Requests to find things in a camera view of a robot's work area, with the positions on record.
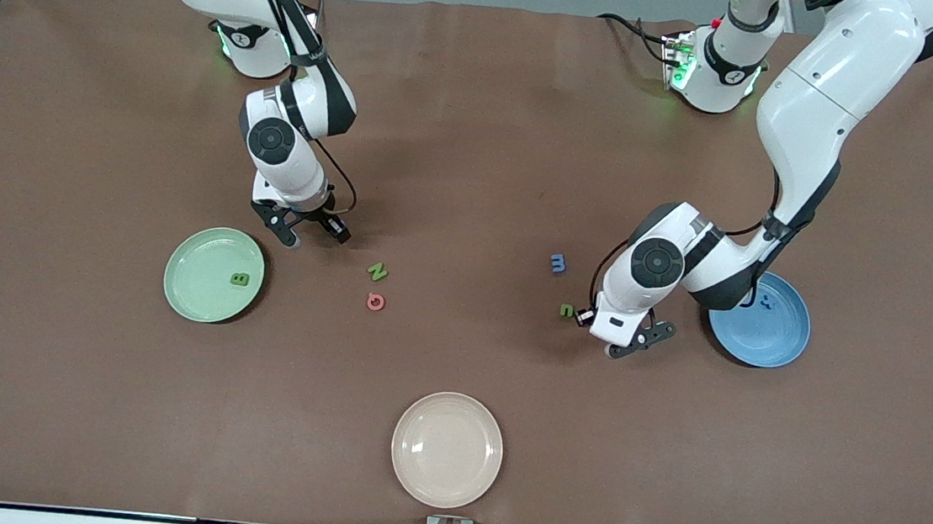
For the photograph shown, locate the black base cable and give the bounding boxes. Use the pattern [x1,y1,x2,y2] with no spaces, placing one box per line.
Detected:
[592,12,685,66]

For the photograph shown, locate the metal base connector bracket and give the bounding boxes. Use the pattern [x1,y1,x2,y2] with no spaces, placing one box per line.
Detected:
[657,30,700,93]

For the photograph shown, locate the brown table cover sheet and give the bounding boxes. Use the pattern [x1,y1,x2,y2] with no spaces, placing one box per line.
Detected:
[0,0,933,524]

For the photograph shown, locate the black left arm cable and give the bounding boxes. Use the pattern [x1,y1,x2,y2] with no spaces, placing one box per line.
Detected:
[587,151,784,325]

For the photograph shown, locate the beige round plate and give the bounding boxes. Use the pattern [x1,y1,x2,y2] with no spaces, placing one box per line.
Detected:
[386,387,509,514]

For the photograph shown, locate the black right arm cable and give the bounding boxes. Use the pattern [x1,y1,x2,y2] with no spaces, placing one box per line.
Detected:
[218,0,374,218]

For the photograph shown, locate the blue round plate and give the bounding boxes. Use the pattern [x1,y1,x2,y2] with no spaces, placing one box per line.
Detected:
[704,267,816,372]

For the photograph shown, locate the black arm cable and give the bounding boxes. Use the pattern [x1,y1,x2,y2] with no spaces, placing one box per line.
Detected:
[218,0,374,218]
[587,151,784,325]

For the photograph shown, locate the light green round plate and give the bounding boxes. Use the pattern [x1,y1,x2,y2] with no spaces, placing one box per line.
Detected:
[160,223,269,328]

